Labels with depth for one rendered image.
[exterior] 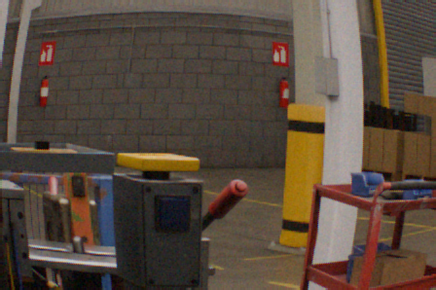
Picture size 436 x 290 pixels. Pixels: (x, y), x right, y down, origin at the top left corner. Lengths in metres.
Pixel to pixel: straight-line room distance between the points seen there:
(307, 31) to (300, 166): 1.03
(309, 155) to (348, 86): 3.16
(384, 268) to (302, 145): 5.09
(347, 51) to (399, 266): 2.03
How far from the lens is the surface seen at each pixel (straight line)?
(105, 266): 1.35
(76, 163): 0.98
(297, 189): 8.43
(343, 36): 5.19
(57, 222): 1.58
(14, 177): 3.22
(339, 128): 5.18
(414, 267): 3.45
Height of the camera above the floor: 1.23
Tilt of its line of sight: 3 degrees down
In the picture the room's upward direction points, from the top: 2 degrees clockwise
